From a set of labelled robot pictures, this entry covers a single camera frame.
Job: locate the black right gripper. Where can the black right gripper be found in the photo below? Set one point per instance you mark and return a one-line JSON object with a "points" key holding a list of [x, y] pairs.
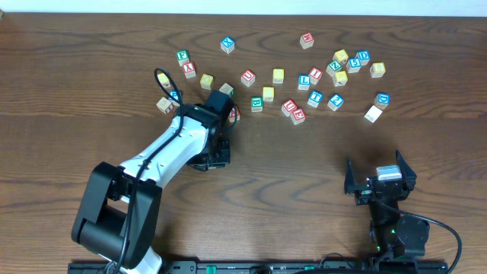
{"points": [[368, 186]]}

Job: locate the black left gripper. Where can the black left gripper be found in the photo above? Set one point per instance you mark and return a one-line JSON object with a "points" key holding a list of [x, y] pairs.
{"points": [[219, 157]]}

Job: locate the green B block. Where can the green B block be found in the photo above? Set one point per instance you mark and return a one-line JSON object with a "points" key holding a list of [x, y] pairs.
{"points": [[256, 104]]}

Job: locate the yellow O block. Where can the yellow O block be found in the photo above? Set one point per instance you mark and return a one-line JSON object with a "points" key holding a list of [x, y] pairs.
{"points": [[207, 82]]}

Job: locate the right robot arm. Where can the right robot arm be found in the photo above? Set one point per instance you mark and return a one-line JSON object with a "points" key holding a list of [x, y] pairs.
{"points": [[400, 238]]}

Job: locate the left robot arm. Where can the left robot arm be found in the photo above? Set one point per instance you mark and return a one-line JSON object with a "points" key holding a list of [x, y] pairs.
{"points": [[119, 210]]}

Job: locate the red A block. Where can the red A block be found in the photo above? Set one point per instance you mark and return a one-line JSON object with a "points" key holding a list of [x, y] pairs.
{"points": [[234, 115]]}

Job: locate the plain wood green-sided block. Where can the plain wood green-sided block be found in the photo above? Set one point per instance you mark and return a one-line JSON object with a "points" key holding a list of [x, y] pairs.
{"points": [[227, 89]]}

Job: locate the plain wood block right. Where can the plain wood block right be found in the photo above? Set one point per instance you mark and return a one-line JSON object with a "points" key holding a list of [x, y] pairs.
{"points": [[373, 114]]}

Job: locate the plain wood red-sided block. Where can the plain wood red-sided block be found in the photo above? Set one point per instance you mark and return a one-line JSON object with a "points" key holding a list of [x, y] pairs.
{"points": [[164, 105]]}

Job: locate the blue P block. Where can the blue P block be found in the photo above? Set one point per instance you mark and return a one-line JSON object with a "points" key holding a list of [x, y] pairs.
{"points": [[175, 98]]}

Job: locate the blue D block lower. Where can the blue D block lower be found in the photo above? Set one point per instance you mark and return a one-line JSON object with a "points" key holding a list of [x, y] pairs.
{"points": [[382, 100]]}

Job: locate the blue d block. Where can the blue d block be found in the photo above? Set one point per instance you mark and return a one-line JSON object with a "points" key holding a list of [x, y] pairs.
{"points": [[382, 100], [363, 56]]}

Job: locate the red U block upper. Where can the red U block upper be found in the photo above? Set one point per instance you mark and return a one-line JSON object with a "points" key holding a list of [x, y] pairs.
{"points": [[248, 78]]}

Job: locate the red u block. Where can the red u block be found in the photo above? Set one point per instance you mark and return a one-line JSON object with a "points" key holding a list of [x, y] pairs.
{"points": [[288, 107], [248, 78]]}

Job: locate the red U block lower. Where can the red U block lower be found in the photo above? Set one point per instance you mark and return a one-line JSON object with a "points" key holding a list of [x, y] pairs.
{"points": [[288, 107]]}

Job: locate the red E block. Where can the red E block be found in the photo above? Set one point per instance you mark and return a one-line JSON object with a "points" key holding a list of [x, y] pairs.
{"points": [[298, 116]]}

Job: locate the yellow block far left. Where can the yellow block far left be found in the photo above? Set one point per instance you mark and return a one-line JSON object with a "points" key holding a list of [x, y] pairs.
{"points": [[164, 80]]}

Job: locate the blue 2 block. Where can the blue 2 block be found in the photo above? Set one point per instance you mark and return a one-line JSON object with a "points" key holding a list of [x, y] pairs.
{"points": [[335, 102]]}

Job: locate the yellow block upper centre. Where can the yellow block upper centre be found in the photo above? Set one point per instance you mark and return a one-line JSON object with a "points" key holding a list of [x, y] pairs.
{"points": [[278, 75]]}

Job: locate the green F block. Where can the green F block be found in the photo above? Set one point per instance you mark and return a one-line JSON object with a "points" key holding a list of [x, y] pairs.
{"points": [[182, 57]]}

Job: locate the blue T block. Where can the blue T block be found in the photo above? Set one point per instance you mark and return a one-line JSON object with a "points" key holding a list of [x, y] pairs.
{"points": [[315, 98]]}

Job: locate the yellow block below Z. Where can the yellow block below Z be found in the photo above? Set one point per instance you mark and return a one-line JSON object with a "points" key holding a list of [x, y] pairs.
{"points": [[340, 78]]}

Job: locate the blue X block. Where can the blue X block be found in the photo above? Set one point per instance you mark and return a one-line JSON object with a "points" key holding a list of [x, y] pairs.
{"points": [[227, 45]]}

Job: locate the yellow 8 block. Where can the yellow 8 block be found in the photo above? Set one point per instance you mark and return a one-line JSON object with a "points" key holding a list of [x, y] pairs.
{"points": [[377, 70]]}

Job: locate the blue L block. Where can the blue L block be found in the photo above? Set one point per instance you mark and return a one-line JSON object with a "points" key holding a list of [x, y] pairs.
{"points": [[304, 82]]}

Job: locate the blue 5 block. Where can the blue 5 block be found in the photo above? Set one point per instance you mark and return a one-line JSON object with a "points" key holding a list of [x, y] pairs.
{"points": [[353, 65]]}

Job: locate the green Z block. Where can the green Z block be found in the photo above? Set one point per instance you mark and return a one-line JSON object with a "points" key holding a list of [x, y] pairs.
{"points": [[333, 67]]}

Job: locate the red I block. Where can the red I block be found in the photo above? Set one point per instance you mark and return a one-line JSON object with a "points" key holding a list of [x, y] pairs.
{"points": [[315, 75]]}

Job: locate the blue D block upper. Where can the blue D block upper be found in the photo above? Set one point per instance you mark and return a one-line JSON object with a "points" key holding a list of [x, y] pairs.
{"points": [[363, 56]]}

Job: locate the yellow block top right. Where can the yellow block top right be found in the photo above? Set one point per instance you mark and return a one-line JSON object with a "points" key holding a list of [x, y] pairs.
{"points": [[341, 56]]}

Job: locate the red H block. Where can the red H block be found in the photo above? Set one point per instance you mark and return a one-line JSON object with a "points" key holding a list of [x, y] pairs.
{"points": [[307, 40]]}

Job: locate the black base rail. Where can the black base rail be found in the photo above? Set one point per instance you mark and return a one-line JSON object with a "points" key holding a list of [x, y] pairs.
{"points": [[333, 265]]}

